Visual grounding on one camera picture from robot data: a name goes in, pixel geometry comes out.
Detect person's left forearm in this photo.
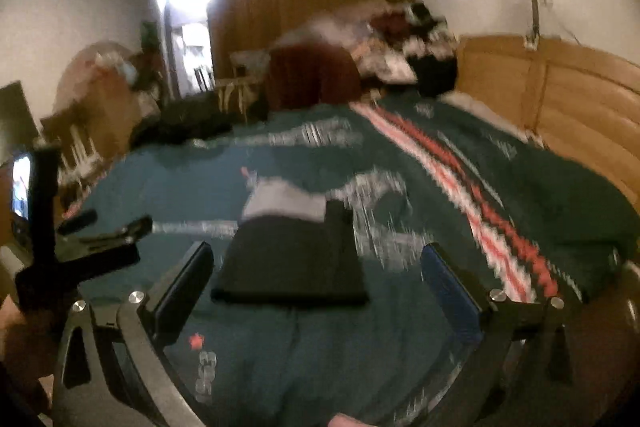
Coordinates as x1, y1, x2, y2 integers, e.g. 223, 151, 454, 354
0, 302, 66, 408

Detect dark flat panel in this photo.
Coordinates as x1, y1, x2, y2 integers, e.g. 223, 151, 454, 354
0, 81, 41, 168

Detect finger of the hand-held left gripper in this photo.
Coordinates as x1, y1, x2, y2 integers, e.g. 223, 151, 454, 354
56, 209, 98, 236
77, 215, 153, 248

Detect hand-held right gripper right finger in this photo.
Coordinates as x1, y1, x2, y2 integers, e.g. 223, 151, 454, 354
420, 242, 576, 427

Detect pile of mixed clothes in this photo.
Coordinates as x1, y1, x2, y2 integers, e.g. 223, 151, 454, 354
272, 0, 461, 98

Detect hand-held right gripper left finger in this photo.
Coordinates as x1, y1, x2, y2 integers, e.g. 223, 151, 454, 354
50, 241, 216, 427

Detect black and grey hoodie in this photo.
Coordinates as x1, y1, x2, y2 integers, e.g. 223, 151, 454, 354
210, 177, 371, 308

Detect open doorway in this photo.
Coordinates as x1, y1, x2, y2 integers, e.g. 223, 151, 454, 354
155, 0, 216, 100

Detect round wooden tabletop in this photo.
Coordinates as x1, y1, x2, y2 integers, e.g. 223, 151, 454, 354
52, 41, 136, 118

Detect wooden headboard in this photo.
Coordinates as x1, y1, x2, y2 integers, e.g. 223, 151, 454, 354
457, 34, 640, 208

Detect dark handbag with gold straps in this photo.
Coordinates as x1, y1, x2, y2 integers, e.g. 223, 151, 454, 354
215, 49, 273, 122

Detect dark red pillow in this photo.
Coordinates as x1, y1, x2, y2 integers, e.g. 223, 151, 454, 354
265, 44, 363, 112

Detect green printed bedspread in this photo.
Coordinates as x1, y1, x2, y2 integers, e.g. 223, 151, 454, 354
50, 99, 640, 427

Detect person's right hand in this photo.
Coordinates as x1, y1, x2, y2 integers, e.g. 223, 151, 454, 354
325, 412, 371, 427

